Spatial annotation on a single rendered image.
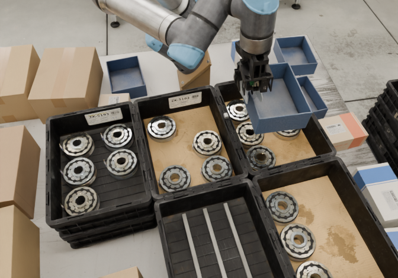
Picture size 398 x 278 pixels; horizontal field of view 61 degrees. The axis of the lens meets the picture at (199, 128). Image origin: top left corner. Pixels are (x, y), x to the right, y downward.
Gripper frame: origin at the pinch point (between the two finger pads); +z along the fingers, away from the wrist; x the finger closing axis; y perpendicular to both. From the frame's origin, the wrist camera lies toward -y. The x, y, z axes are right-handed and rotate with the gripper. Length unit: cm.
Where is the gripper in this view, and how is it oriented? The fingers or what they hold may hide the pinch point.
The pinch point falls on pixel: (249, 95)
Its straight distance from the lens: 96.5
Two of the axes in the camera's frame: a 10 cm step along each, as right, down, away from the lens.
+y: 1.4, 8.0, -5.8
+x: 9.9, -1.5, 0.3
